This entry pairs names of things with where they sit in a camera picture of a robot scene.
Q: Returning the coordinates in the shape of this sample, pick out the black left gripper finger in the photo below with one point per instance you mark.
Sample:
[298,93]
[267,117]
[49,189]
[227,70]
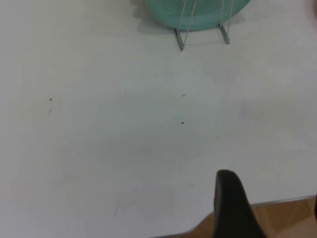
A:
[230,208]

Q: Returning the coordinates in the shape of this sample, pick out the green round plate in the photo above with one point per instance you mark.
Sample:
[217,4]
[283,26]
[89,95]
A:
[198,15]

